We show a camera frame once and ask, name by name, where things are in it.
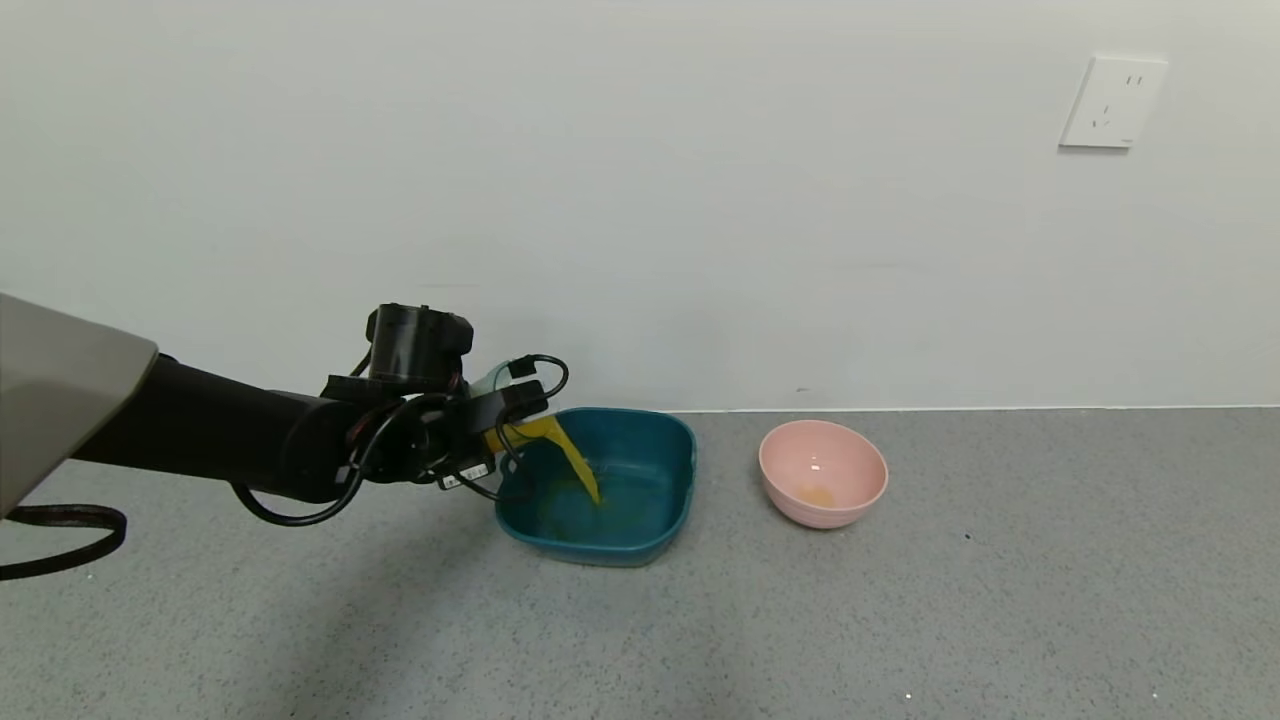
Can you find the pink ribbed bowl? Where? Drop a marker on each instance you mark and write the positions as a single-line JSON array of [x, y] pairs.
[[820, 470]]

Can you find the white wall socket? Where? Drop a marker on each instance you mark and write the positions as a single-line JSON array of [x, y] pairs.
[[1112, 102]]

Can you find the orange juice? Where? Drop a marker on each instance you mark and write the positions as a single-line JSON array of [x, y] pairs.
[[578, 465]]

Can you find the teal square plastic tray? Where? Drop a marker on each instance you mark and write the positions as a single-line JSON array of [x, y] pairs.
[[650, 470]]

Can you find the ribbed transparent blue cup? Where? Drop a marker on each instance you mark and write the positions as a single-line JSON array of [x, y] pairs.
[[492, 378]]

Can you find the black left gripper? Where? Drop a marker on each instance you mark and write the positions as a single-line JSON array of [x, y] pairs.
[[468, 472]]

